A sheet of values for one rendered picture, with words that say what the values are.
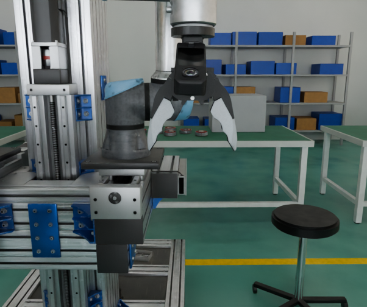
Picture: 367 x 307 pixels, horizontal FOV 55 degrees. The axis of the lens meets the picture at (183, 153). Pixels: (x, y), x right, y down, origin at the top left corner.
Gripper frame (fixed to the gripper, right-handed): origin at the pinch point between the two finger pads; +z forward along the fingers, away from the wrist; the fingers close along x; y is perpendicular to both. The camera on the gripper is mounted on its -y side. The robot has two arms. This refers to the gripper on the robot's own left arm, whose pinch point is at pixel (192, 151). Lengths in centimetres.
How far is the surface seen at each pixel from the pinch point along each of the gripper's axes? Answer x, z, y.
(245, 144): -47, 43, 227
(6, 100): 327, 33, 579
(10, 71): 313, -18, 577
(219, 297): -18, 115, 127
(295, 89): -192, 13, 591
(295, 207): -59, 59, 128
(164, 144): 20, 43, 225
